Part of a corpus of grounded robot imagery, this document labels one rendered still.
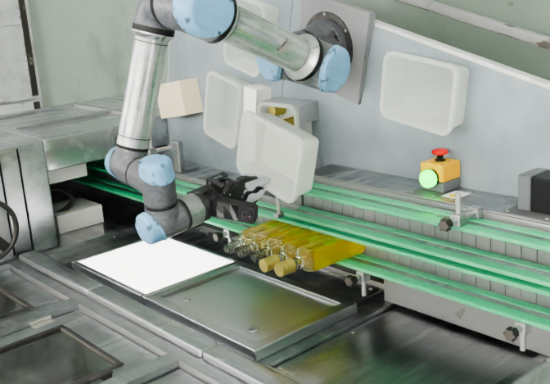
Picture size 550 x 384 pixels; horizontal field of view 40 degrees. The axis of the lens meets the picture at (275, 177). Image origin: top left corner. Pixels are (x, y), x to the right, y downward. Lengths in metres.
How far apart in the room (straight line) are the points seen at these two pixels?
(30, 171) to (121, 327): 0.80
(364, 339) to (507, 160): 0.54
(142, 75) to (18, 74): 3.88
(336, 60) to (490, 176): 0.46
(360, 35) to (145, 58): 0.61
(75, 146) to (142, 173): 1.04
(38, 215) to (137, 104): 1.01
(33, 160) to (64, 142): 0.12
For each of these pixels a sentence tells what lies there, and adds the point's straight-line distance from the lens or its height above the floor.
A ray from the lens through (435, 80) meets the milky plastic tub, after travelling 1.94.
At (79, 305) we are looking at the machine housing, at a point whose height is 1.43.
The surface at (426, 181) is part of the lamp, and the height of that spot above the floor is 0.85.
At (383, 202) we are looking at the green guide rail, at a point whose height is 0.91.
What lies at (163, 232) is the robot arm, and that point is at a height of 1.43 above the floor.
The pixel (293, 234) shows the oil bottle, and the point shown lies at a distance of 2.02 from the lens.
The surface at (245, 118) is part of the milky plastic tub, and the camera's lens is 1.90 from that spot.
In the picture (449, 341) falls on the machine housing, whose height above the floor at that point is 0.94.
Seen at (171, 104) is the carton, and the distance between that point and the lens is 2.70.
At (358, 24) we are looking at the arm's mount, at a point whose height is 0.77.
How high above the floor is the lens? 2.28
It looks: 39 degrees down
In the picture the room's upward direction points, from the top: 106 degrees counter-clockwise
